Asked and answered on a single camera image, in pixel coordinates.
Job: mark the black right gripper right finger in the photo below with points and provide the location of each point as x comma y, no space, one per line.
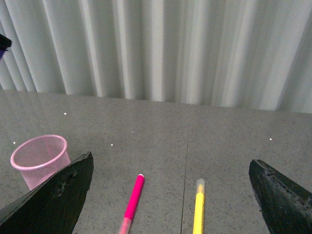
286,206

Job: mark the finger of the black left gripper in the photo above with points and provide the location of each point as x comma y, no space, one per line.
5,42

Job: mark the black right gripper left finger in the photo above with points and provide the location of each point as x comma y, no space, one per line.
54,206

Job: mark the pink marker pen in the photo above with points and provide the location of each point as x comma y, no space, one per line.
132,205

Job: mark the pink mesh pen cup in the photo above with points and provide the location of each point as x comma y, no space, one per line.
39,158

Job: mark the yellow marker pen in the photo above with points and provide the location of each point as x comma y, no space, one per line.
199,207

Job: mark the grey pleated curtain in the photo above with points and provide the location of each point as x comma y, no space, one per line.
254,54

